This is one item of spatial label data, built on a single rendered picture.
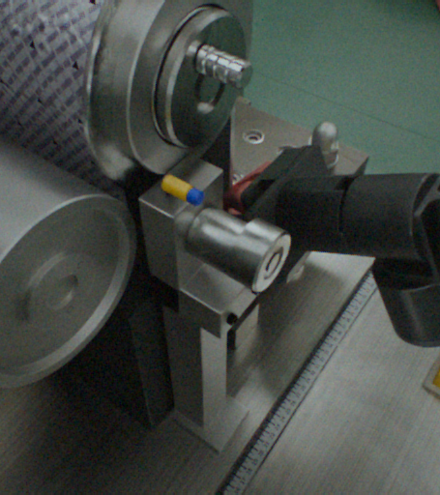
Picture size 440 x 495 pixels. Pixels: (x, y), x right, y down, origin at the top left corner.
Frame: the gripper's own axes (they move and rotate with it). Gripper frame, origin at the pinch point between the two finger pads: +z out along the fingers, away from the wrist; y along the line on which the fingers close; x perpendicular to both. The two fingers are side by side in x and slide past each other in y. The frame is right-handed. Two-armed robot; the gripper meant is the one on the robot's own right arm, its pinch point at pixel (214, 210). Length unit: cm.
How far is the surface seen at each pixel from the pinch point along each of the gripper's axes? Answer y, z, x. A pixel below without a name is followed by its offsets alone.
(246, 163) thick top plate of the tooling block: 11.1, 5.5, -2.1
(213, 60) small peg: -7.3, -14.2, 14.9
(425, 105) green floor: 183, 74, -82
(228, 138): -0.2, -5.6, 6.9
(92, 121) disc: -13.2, -10.8, 15.1
